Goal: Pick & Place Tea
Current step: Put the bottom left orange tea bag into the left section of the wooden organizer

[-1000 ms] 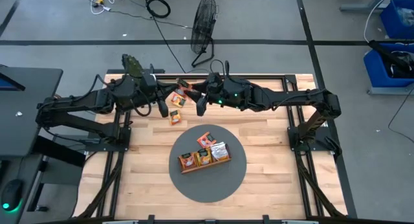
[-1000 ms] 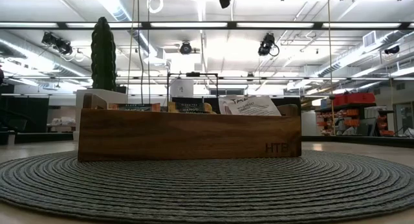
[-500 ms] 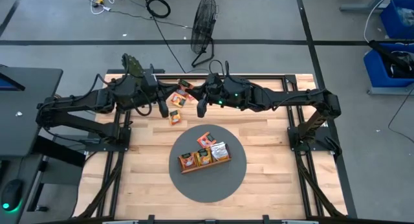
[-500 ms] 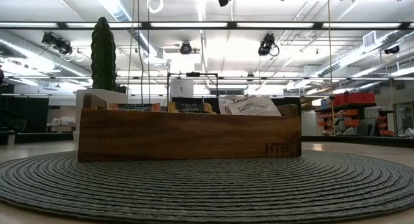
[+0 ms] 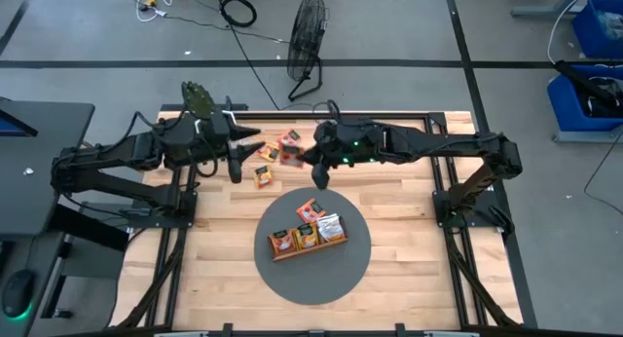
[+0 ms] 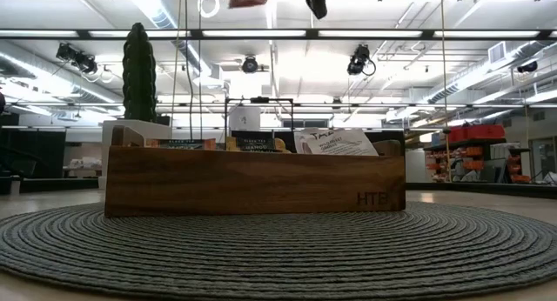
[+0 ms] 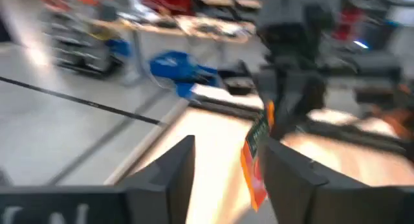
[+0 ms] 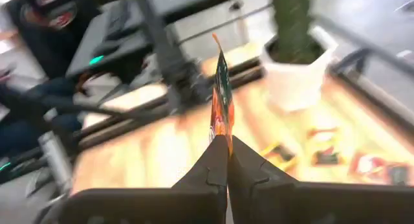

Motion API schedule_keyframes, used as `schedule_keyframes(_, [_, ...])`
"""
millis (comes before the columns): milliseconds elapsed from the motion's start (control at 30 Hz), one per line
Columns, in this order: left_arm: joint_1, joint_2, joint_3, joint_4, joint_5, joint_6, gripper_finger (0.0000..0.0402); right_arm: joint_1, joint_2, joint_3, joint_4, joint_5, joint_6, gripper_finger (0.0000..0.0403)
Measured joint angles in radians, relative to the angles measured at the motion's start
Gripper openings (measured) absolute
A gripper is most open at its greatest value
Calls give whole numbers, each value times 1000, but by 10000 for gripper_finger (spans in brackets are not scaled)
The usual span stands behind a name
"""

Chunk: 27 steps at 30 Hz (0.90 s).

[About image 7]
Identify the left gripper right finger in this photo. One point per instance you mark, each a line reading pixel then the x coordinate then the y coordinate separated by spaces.
pixel 291 191

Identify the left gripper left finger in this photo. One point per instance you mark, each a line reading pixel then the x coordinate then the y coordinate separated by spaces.
pixel 168 191

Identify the orange peach tea bag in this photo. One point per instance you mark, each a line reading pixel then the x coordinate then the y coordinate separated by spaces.
pixel 252 178

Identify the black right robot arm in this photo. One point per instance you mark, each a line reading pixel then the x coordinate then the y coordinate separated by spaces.
pixel 291 88

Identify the blue storage bin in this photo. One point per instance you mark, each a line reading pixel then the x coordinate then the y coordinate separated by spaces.
pixel 118 47
pixel 174 67

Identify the black orange bar clamp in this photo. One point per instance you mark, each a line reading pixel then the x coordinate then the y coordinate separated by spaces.
pixel 394 117

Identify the grey metal desk leg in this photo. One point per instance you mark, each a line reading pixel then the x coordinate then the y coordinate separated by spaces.
pixel 137 55

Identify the black wheeled cart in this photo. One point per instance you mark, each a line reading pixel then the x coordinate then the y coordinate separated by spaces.
pixel 81 55

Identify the wooden workbench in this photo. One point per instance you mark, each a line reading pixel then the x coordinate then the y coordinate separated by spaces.
pixel 194 29

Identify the red tool cabinet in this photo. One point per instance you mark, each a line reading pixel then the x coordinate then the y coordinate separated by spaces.
pixel 168 0

